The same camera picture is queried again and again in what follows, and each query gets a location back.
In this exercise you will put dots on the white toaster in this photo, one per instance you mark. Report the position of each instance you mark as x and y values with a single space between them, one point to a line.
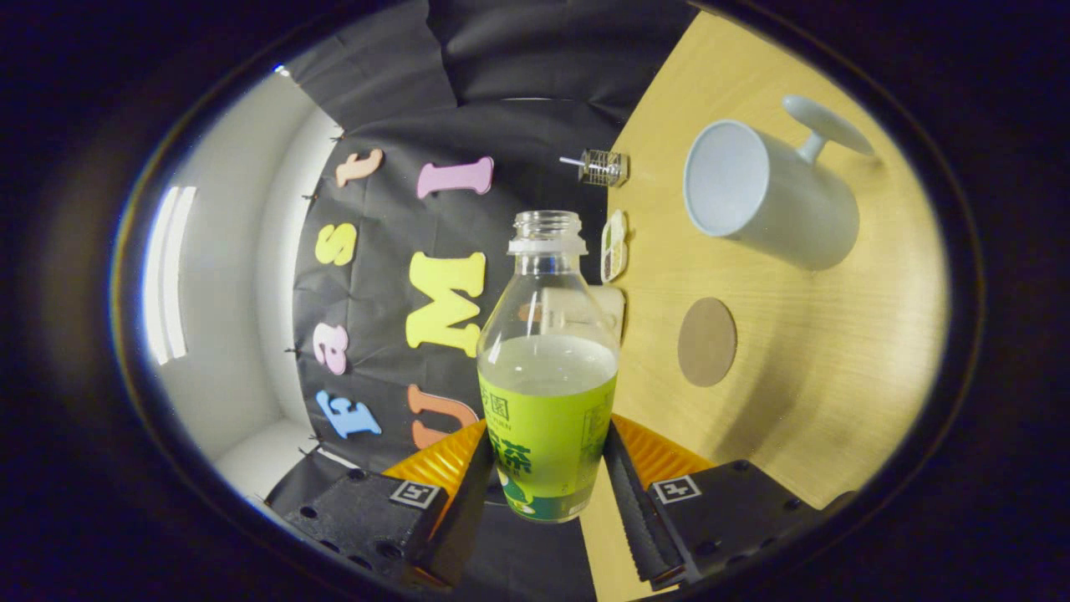
610 305

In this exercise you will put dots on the wooden table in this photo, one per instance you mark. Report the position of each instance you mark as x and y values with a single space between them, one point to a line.
819 351

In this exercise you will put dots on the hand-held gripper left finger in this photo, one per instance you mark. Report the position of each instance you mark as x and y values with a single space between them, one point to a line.
468 518

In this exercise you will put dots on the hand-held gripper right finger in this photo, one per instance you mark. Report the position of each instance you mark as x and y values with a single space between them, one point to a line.
635 518

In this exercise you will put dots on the long ceiling light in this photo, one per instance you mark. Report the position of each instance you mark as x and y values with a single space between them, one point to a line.
167 276

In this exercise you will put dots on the clear juice bottle green label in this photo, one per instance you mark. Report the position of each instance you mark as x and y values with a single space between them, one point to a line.
547 435

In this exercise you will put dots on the round brown coaster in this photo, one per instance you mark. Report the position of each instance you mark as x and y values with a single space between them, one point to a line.
707 343

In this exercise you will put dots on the white divided tray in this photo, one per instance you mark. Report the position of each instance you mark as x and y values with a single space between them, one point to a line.
614 247

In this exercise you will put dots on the pale grey cup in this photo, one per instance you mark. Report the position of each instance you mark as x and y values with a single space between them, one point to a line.
786 209

